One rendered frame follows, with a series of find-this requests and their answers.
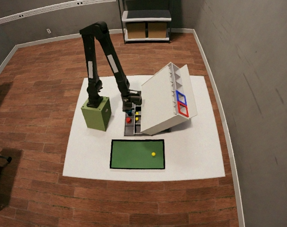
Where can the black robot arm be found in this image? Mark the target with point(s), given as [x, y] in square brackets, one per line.
[100, 31]

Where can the large white panel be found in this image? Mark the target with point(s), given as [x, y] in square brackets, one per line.
[159, 108]

